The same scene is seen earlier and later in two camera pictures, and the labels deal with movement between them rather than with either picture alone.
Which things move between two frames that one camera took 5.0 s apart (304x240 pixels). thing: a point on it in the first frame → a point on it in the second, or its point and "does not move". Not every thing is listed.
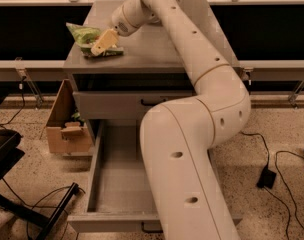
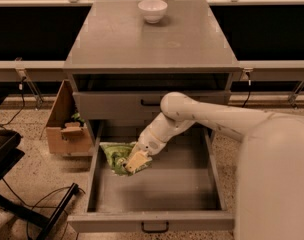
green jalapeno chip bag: (85, 38) → (116, 154)
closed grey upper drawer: (123, 104) does not move
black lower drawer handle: (150, 230) does not move
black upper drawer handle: (142, 102) does not move
